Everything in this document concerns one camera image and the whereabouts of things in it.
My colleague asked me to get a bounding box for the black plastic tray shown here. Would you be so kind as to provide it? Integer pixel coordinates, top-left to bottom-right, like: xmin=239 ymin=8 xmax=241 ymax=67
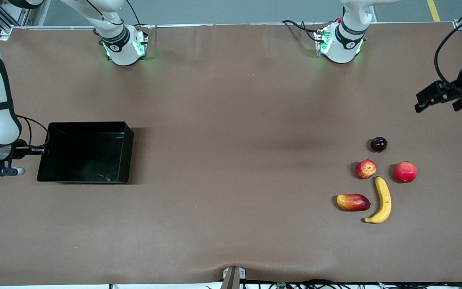
xmin=36 ymin=121 xmax=134 ymax=185

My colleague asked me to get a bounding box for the small red-yellow apple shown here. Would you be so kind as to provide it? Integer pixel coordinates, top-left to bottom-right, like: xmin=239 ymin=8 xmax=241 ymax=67
xmin=355 ymin=159 xmax=377 ymax=179

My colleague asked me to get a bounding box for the yellow banana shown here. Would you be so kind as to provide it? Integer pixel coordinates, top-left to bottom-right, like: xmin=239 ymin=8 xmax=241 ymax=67
xmin=363 ymin=176 xmax=392 ymax=224

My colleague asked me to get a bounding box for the yellow floor tape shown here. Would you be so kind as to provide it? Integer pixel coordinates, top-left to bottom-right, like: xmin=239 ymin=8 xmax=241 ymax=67
xmin=427 ymin=0 xmax=442 ymax=22

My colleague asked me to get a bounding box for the dark purple plum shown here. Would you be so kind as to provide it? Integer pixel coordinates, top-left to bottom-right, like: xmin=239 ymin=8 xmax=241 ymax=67
xmin=370 ymin=136 xmax=388 ymax=153

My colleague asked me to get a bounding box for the red-yellow mango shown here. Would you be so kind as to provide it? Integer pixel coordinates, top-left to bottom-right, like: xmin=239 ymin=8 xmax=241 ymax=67
xmin=336 ymin=193 xmax=371 ymax=212

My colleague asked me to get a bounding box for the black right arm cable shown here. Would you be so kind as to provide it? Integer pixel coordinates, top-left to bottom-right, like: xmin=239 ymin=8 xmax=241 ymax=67
xmin=14 ymin=114 xmax=51 ymax=150

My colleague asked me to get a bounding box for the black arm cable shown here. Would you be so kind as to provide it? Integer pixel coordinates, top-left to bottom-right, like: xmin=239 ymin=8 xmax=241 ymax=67
xmin=434 ymin=14 xmax=462 ymax=97
xmin=14 ymin=114 xmax=51 ymax=150

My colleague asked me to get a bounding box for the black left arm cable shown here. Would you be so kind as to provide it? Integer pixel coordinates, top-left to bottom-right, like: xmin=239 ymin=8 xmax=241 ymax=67
xmin=434 ymin=14 xmax=462 ymax=97

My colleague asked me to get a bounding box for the black base power cable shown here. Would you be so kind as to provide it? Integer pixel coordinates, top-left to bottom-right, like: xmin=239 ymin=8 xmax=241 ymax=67
xmin=282 ymin=19 xmax=324 ymax=43
xmin=125 ymin=0 xmax=151 ymax=28

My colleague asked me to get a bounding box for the metal table clamp bracket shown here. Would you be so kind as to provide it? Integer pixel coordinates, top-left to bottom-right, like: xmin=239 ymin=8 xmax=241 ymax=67
xmin=221 ymin=266 xmax=247 ymax=289

